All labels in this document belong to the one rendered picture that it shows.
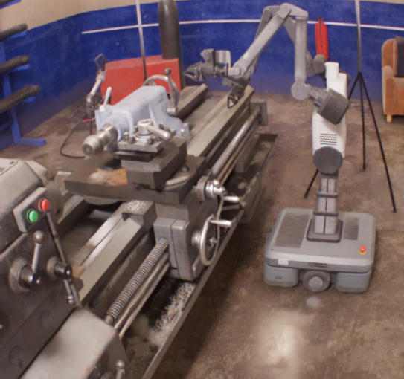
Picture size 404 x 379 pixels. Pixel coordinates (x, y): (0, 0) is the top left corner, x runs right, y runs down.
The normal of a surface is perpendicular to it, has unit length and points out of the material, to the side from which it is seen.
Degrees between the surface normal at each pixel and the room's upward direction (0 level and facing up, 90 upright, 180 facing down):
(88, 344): 32
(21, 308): 90
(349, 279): 90
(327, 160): 90
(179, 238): 90
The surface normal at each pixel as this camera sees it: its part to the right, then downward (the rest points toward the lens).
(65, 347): 0.42, -0.72
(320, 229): -0.34, 0.44
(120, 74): 0.00, 0.44
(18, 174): 0.60, -0.58
